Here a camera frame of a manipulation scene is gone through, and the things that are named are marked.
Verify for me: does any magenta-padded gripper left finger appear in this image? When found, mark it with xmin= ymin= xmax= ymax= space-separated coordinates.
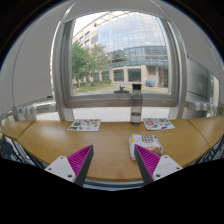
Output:
xmin=44 ymin=144 xmax=95 ymax=187

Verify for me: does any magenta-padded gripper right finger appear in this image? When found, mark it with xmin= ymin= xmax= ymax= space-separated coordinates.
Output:
xmin=133 ymin=144 xmax=184 ymax=186

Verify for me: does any white cartoon-print towel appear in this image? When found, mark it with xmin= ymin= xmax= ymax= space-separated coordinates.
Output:
xmin=128 ymin=133 xmax=165 ymax=162

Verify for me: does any sticker sheet with red stickers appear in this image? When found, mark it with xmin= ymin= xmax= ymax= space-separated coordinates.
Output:
xmin=142 ymin=117 xmax=176 ymax=131

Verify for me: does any sticker sheet with green stickers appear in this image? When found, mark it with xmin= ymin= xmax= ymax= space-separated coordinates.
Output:
xmin=67 ymin=118 xmax=102 ymax=132

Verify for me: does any grey chair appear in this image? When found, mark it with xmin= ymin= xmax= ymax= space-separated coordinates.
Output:
xmin=0 ymin=134 xmax=18 ymax=162

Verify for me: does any clear grey drink bottle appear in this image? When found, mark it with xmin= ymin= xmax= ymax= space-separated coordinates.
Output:
xmin=129 ymin=83 xmax=144 ymax=127

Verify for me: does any white wall socket strip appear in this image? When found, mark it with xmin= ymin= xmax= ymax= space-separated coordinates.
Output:
xmin=14 ymin=101 xmax=58 ymax=122
xmin=184 ymin=99 xmax=220 ymax=113

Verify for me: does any black window handle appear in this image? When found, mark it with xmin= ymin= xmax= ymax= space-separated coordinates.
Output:
xmin=114 ymin=84 xmax=130 ymax=94

